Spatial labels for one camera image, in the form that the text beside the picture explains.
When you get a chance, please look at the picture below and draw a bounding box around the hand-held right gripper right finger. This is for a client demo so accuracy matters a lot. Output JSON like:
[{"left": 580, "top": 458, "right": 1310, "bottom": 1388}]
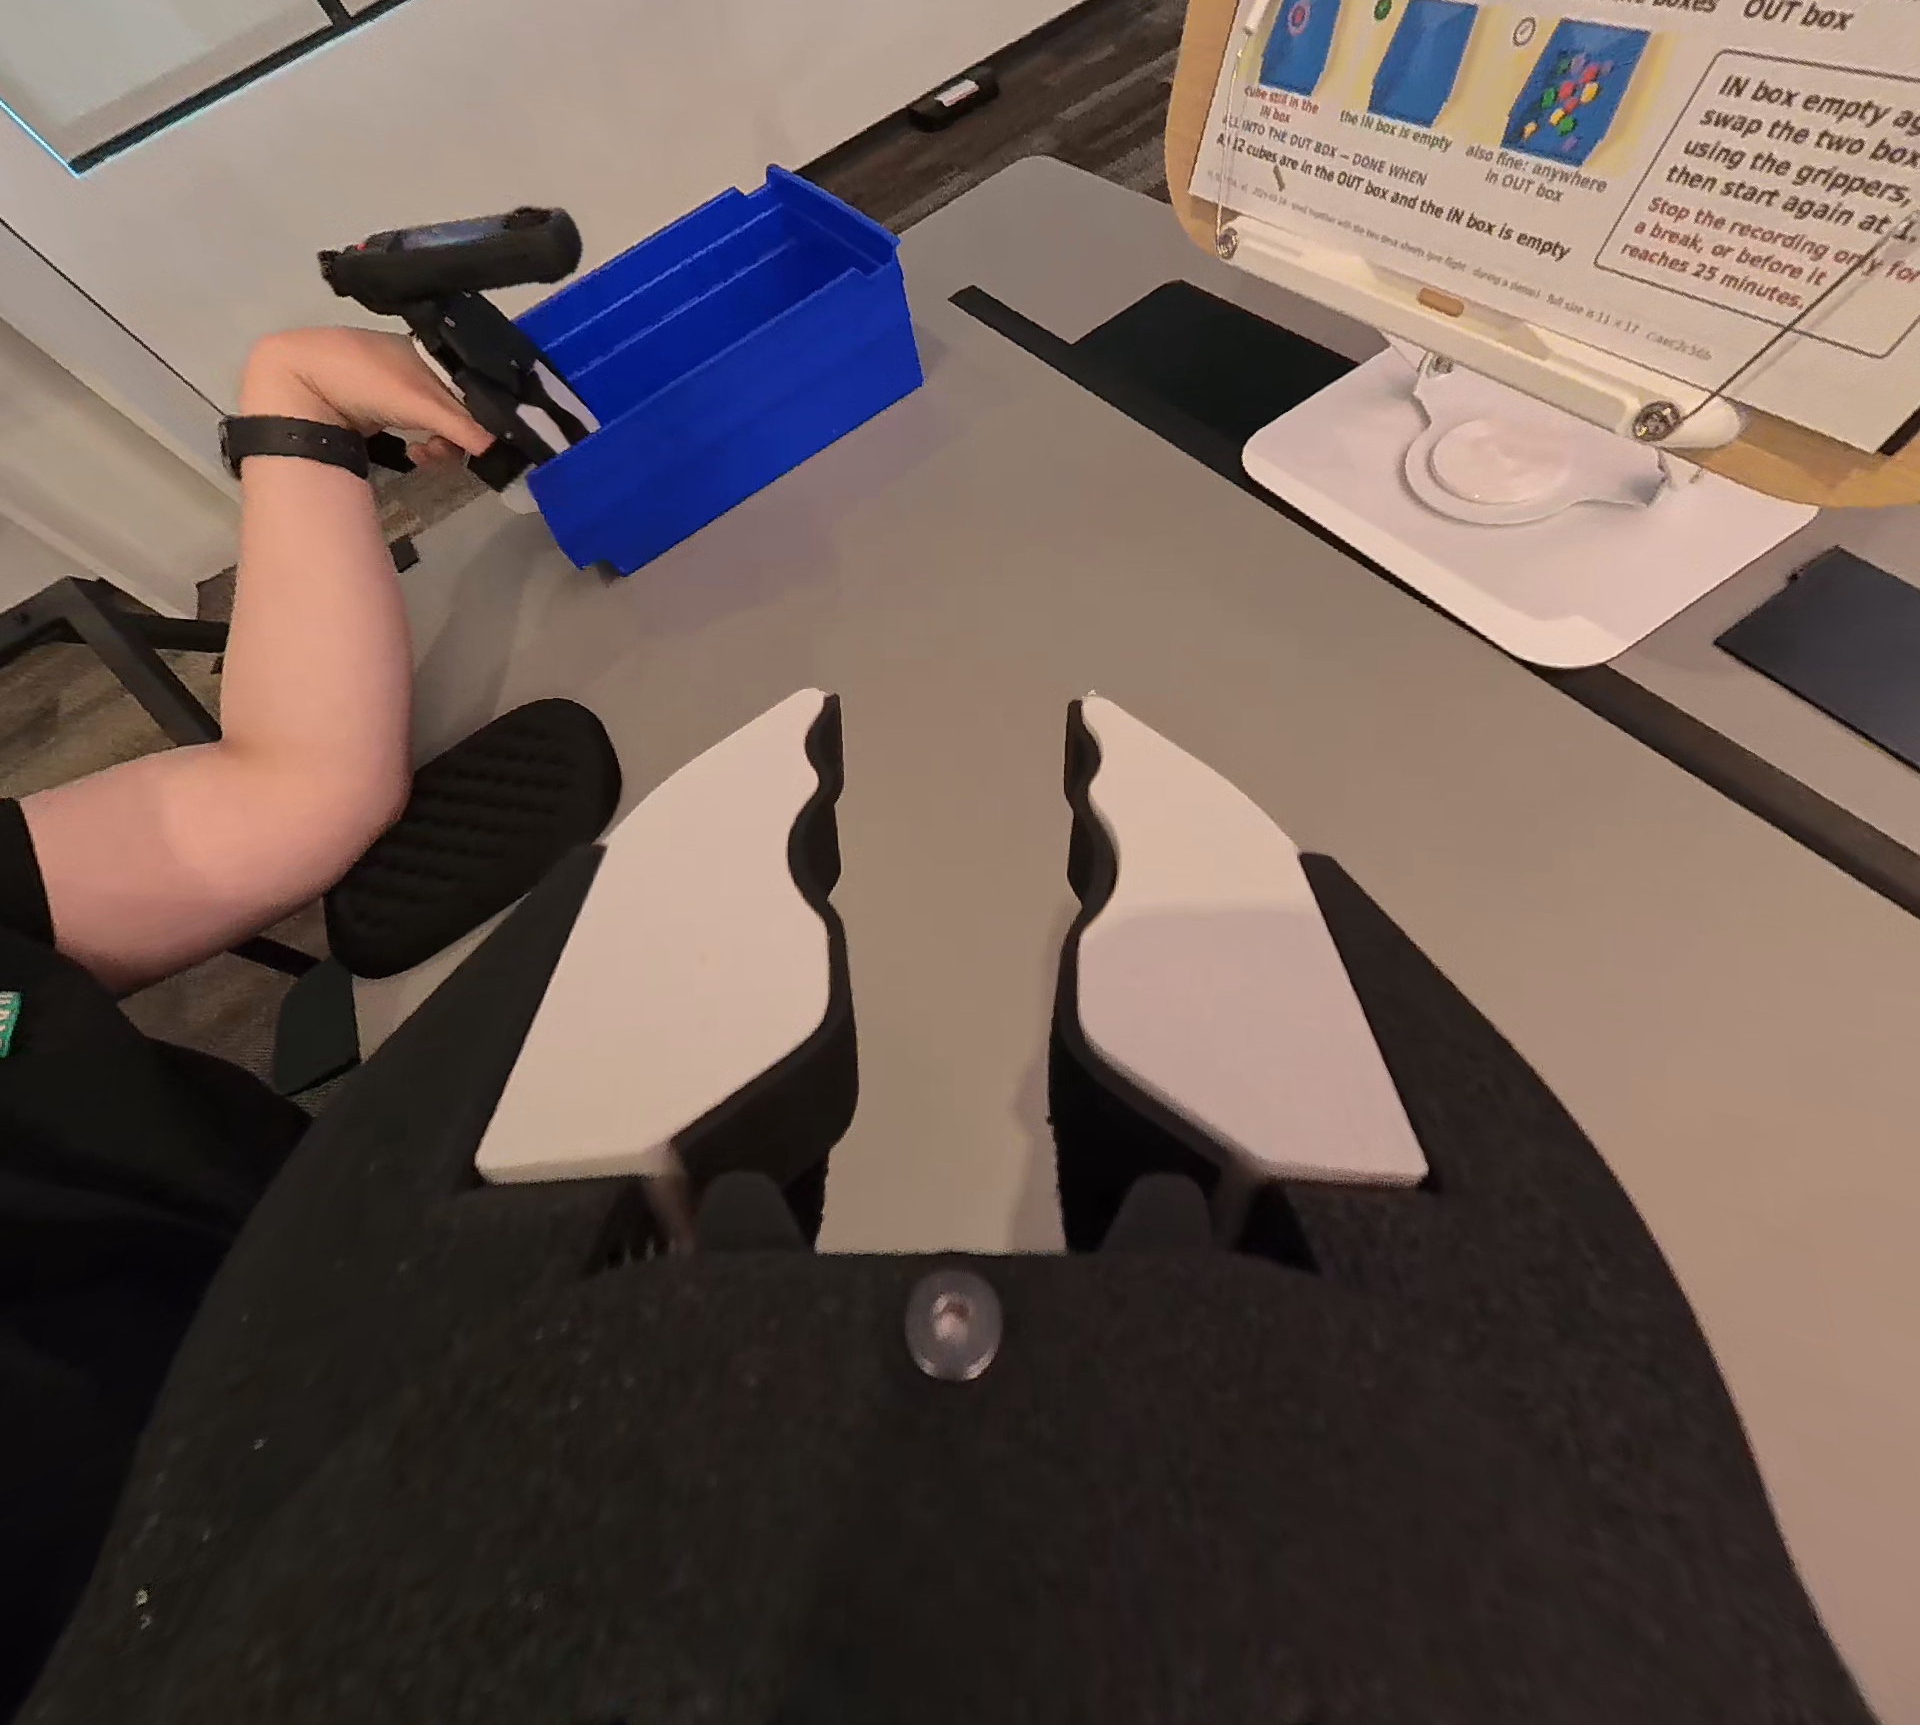
[{"left": 1044, "top": 695, "right": 1429, "bottom": 1252}]

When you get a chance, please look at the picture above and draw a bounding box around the printed instruction sheet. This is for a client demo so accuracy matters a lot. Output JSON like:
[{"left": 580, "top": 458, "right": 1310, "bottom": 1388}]
[{"left": 1191, "top": 0, "right": 1920, "bottom": 453}]

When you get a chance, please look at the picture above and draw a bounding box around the black metal table foot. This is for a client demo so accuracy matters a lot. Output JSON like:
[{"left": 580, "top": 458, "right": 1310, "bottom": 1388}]
[{"left": 0, "top": 575, "right": 227, "bottom": 749}]

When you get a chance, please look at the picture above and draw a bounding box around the person's left hand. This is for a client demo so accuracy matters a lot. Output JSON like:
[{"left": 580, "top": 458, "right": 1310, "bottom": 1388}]
[{"left": 236, "top": 322, "right": 498, "bottom": 476}]

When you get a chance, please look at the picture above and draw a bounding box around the black floor outlet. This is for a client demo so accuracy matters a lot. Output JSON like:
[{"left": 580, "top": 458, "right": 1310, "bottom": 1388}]
[{"left": 906, "top": 66, "right": 1004, "bottom": 135}]

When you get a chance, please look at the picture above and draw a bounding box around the blue plastic bin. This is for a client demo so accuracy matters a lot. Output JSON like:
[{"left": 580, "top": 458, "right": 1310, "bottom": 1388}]
[{"left": 510, "top": 162, "right": 924, "bottom": 577}]

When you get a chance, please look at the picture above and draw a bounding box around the white stand base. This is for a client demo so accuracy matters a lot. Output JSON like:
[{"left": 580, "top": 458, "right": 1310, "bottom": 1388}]
[{"left": 1242, "top": 345, "right": 1819, "bottom": 669}]

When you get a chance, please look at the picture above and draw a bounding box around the black wristband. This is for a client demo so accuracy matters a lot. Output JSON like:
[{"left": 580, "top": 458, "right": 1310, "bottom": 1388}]
[{"left": 215, "top": 412, "right": 413, "bottom": 482}]

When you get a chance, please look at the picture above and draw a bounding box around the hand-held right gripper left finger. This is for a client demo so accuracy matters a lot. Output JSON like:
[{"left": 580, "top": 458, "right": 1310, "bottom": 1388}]
[{"left": 474, "top": 687, "right": 860, "bottom": 1252}]

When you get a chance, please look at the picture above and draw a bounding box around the person's left forearm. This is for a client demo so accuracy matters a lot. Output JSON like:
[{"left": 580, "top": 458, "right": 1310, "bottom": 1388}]
[{"left": 22, "top": 465, "right": 420, "bottom": 996}]

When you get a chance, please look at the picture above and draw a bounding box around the black desk inlay plate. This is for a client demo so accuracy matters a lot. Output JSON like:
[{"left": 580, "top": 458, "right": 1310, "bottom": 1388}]
[
  {"left": 1716, "top": 547, "right": 1920, "bottom": 767},
  {"left": 948, "top": 282, "right": 1359, "bottom": 445}
]

